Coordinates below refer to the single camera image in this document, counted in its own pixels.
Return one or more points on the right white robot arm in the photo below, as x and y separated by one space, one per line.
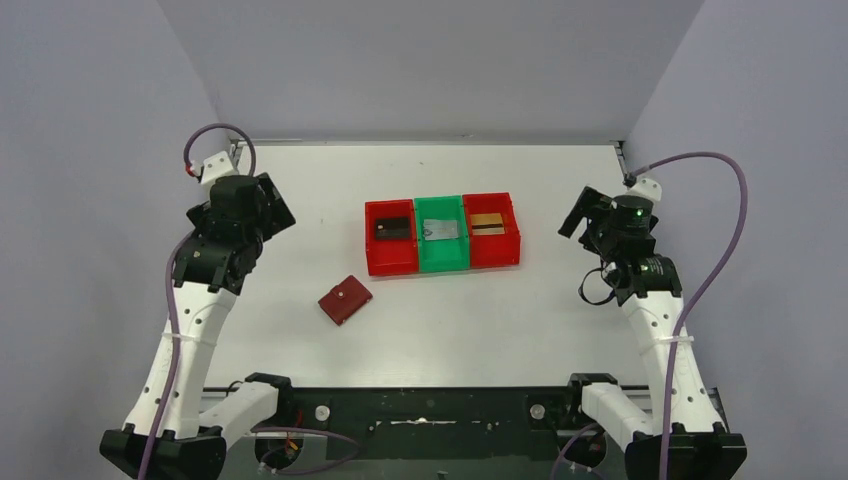
683 436

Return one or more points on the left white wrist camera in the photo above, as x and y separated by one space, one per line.
214 167

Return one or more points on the right red plastic bin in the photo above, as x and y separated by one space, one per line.
495 239

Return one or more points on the silver credit card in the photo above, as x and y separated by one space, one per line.
440 229

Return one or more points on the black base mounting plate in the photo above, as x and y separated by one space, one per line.
471 423

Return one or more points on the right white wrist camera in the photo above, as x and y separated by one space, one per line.
647 188

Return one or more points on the black credit card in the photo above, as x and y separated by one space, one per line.
392 228

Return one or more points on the green plastic bin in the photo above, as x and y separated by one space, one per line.
443 255

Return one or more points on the red leather card holder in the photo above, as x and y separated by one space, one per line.
343 300

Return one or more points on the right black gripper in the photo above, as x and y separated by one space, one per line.
593 205

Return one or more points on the left red plastic bin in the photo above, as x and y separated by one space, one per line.
391 241

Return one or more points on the red plastic bin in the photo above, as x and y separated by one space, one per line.
391 241
495 239

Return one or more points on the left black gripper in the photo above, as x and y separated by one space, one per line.
275 206

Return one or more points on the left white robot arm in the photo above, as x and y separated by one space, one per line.
166 435

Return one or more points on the gold credit card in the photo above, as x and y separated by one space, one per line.
487 224

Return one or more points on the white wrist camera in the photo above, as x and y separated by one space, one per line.
647 188
214 167

